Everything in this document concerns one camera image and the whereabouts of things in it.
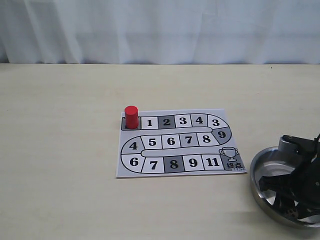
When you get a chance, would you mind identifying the paper game board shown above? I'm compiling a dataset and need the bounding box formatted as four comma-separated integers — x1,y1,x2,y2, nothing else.
116,108,246,178

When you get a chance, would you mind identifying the red cylinder game piece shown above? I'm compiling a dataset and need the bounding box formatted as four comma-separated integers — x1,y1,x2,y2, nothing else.
124,105,139,129

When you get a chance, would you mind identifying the beige wooden die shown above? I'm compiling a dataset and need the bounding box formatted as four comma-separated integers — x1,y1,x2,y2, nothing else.
283,208,299,219

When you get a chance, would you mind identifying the white curtain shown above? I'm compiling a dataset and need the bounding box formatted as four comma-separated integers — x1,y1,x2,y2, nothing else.
0,0,320,65

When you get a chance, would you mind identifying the metal round tray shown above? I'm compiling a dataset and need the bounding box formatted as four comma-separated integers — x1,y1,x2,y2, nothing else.
249,146,320,230

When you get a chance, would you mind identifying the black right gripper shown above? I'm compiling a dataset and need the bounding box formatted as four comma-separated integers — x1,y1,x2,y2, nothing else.
258,151,320,220

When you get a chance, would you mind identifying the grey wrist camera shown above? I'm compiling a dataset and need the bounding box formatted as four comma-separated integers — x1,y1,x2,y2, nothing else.
278,135,320,156

